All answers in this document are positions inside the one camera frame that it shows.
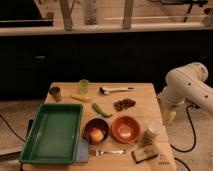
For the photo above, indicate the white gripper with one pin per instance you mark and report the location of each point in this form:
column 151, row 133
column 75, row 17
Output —
column 168, row 100

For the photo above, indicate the orange bowl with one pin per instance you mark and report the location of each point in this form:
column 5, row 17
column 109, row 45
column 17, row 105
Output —
column 125, row 129

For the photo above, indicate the dark red grape bunch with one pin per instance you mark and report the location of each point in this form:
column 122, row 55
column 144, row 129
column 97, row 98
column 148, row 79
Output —
column 123, row 104

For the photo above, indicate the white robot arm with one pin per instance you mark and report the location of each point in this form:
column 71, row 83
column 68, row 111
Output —
column 185, row 83

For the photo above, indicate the green plastic tray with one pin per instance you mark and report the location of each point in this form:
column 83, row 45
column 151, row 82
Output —
column 54, row 135

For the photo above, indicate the white paper cup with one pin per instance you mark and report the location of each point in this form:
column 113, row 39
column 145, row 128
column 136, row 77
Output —
column 152, row 131

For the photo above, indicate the dark rectangular sponge block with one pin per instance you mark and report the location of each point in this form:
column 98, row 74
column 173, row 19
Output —
column 145, row 153

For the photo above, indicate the wooden table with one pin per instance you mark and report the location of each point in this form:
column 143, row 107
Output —
column 145, row 109

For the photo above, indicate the yellow fruit in bowl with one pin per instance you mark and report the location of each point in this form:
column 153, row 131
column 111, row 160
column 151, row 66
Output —
column 96, row 135

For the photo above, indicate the dark purple bowl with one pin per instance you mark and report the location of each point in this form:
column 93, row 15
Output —
column 96, row 123

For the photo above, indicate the silver fork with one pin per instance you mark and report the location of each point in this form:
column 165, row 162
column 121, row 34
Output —
column 100, row 152

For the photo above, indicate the yellow banana piece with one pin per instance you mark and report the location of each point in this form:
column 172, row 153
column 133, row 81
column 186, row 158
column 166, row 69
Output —
column 80, row 98

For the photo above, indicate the translucent green cup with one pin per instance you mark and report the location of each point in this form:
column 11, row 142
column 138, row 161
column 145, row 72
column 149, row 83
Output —
column 83, row 86

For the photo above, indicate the blue cloth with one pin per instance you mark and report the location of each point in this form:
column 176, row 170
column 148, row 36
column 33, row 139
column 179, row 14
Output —
column 82, row 155

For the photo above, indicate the dark brown cup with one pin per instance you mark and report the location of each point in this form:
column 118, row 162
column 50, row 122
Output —
column 55, row 93

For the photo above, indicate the white handled brush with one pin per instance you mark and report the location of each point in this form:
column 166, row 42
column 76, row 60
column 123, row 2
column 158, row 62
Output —
column 108, row 90

